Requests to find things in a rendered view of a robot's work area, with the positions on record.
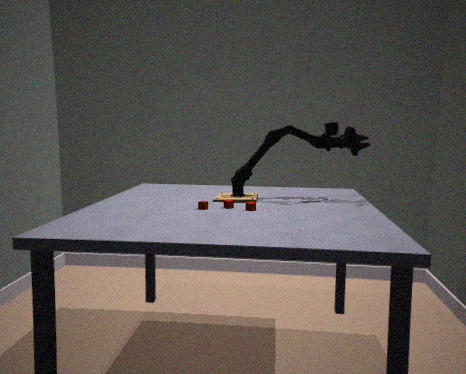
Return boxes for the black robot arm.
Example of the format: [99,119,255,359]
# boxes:
[230,122,339,197]

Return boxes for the red cube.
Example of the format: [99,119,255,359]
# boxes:
[246,202,256,211]
[224,200,234,209]
[198,201,208,210]

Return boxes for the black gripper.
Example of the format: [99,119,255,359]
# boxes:
[337,126,370,156]

